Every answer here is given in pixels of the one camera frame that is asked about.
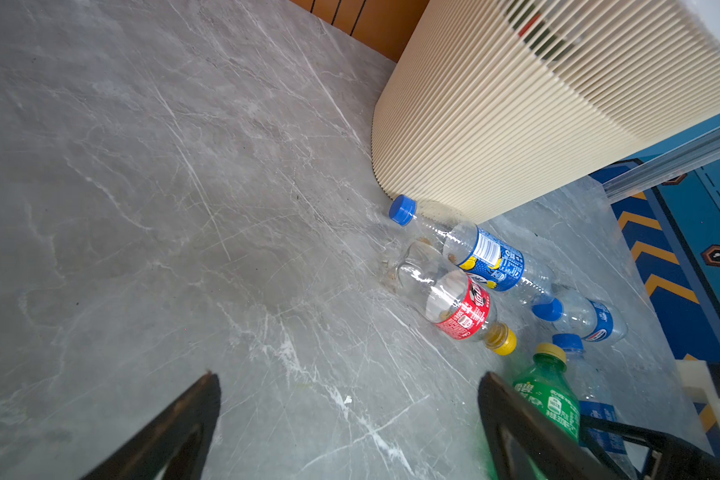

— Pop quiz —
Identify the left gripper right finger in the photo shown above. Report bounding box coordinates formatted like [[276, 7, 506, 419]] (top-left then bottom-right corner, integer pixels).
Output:
[[478, 371, 617, 479]]

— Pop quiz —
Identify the cream slatted waste bin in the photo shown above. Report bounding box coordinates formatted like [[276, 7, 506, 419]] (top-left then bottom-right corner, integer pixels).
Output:
[[371, 1, 720, 222]]

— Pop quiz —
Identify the right aluminium corner post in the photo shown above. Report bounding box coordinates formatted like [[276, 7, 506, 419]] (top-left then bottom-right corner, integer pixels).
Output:
[[602, 126, 720, 203]]

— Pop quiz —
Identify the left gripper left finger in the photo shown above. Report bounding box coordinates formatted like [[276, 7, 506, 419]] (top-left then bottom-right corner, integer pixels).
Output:
[[84, 372, 221, 479]]

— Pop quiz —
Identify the clear bottle blue yellow label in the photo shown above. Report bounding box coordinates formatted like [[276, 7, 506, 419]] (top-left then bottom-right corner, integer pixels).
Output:
[[388, 195, 554, 307]]

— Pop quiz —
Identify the small bottle red white label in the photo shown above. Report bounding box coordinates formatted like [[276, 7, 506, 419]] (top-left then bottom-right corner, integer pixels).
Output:
[[384, 241, 517, 356]]

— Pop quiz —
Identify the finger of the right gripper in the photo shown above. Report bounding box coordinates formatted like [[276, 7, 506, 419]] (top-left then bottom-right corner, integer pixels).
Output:
[[579, 415, 720, 480]]

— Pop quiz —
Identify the green Sprite bottle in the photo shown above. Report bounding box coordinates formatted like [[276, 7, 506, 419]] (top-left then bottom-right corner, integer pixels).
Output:
[[485, 343, 582, 480]]

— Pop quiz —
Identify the clear Pepsi water bottle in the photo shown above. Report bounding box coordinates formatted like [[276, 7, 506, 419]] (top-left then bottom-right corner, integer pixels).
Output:
[[532, 285, 628, 344]]

